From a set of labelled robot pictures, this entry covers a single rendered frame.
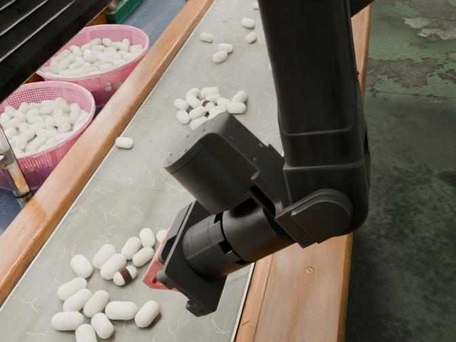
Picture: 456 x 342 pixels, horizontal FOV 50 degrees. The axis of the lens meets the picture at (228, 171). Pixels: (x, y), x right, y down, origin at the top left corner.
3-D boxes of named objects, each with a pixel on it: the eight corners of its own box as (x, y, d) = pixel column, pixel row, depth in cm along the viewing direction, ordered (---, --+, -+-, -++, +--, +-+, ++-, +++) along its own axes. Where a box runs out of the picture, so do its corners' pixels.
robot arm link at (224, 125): (362, 224, 35) (366, 160, 42) (254, 108, 32) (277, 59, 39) (243, 283, 42) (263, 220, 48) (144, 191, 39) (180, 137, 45)
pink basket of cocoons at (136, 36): (171, 60, 125) (165, 25, 119) (130, 119, 105) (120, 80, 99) (77, 57, 131) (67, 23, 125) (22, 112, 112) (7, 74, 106)
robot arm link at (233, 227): (309, 252, 40) (319, 207, 44) (252, 194, 38) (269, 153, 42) (249, 277, 44) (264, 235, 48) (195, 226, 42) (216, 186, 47)
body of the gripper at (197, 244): (150, 279, 44) (203, 252, 40) (186, 203, 52) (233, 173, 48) (202, 319, 46) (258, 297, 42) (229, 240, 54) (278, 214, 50)
